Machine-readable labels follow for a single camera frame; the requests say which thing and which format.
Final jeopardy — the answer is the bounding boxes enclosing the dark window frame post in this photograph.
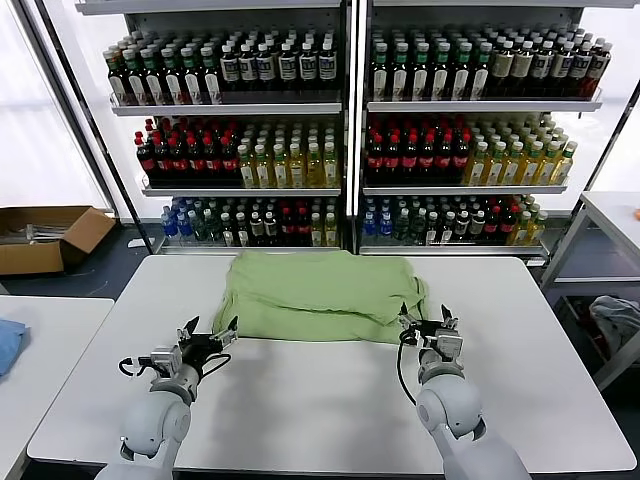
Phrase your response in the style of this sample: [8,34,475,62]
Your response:
[14,0,151,242]

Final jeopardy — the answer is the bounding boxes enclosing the wrapped silver metal parts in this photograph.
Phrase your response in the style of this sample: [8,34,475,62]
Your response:
[0,223,71,247]

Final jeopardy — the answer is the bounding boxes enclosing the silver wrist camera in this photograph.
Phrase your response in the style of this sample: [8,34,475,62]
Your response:
[433,328,465,362]
[148,345,182,375]

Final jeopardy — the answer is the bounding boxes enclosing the white side table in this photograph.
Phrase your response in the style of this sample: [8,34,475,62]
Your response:
[0,294,117,480]

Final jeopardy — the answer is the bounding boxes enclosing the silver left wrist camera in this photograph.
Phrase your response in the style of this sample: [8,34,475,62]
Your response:
[148,345,182,375]

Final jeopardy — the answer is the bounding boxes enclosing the folded blue cloth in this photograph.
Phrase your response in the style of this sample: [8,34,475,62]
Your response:
[0,317,29,383]

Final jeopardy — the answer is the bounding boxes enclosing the dark bottle beige label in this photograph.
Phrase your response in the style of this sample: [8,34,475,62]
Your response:
[491,42,515,99]
[510,42,534,99]

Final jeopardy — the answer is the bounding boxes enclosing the white-cap bottle blue label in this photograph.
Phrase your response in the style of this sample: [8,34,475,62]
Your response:
[570,43,593,99]
[239,43,260,96]
[278,43,299,96]
[551,42,574,99]
[220,44,241,96]
[298,42,318,96]
[257,43,278,96]
[532,42,554,99]
[318,42,338,96]

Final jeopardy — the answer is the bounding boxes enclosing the grey-blue clothes pile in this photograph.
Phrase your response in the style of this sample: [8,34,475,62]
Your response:
[588,295,640,359]

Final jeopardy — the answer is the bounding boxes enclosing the grey metal frame table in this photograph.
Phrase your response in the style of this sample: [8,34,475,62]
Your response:
[539,191,640,392]

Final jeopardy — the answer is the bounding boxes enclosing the grey metal shelf unit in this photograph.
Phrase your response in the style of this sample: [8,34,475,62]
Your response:
[74,0,352,257]
[352,0,640,262]

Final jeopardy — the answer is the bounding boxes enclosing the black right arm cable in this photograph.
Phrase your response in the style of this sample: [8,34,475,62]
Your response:
[395,327,422,407]

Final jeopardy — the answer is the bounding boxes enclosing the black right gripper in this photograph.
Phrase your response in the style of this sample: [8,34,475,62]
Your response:
[397,301,460,350]

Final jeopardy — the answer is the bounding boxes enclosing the dark storage bin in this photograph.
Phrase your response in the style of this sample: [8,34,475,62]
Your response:
[556,295,614,372]

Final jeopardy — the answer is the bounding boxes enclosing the yellow tea bottle green label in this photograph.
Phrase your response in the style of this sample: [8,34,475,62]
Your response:
[464,142,489,187]
[483,142,507,187]
[537,141,561,187]
[305,143,325,190]
[553,141,579,187]
[322,142,341,190]
[237,144,257,190]
[501,142,525,187]
[254,144,274,190]
[271,143,291,190]
[288,143,307,190]
[519,142,544,187]

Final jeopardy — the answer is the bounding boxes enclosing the green-cap dark tea bottle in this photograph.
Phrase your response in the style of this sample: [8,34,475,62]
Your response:
[390,43,411,101]
[161,46,184,107]
[141,47,165,107]
[452,43,472,101]
[472,43,492,101]
[411,43,431,101]
[431,43,451,101]
[369,43,390,101]
[107,49,130,107]
[200,45,224,106]
[181,46,204,106]
[124,48,147,107]

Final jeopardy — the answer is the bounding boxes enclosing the red-cap cola bottle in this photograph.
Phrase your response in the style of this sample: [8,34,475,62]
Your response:
[203,136,224,185]
[384,132,403,185]
[135,137,158,185]
[452,132,472,185]
[401,132,420,185]
[418,132,437,185]
[153,136,174,185]
[169,137,190,185]
[186,136,207,185]
[435,132,454,185]
[367,132,386,185]
[220,136,241,185]

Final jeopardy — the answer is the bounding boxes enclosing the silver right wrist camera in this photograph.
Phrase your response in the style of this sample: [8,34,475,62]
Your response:
[433,328,465,362]

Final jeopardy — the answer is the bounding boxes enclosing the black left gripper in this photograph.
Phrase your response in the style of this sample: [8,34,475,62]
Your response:
[176,314,240,374]

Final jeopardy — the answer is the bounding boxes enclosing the open brown cardboard box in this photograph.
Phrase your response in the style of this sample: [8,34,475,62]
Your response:
[0,205,119,277]

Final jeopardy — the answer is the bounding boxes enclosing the white-cap red tea bottle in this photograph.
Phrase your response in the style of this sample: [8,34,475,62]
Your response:
[587,44,612,100]

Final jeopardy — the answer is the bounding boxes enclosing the light green polo shirt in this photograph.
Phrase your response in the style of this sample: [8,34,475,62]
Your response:
[212,249,432,345]

